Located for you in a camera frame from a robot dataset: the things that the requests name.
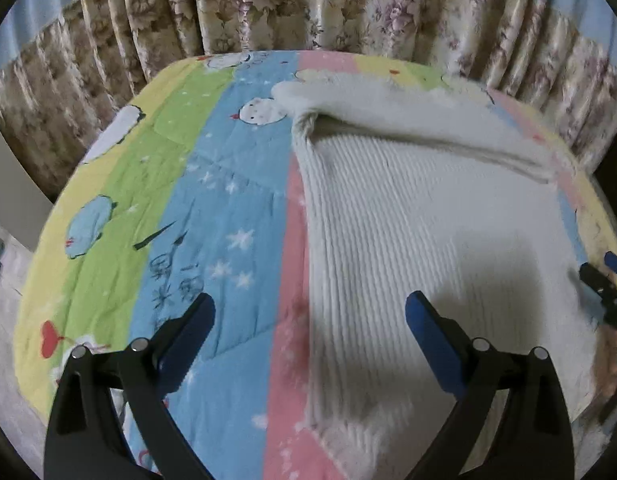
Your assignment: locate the cream ribbed knit sweater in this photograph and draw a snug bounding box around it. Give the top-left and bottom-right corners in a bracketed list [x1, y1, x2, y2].
[272, 73, 608, 479]

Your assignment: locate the white leaning board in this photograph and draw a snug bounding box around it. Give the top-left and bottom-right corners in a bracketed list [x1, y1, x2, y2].
[0, 132, 52, 252]

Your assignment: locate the colourful cartoon striped quilt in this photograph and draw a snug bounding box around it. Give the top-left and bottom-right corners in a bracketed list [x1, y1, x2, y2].
[14, 51, 617, 479]

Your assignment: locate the blue and floral curtain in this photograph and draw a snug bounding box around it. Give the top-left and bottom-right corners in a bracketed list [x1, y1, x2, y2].
[0, 0, 617, 198]

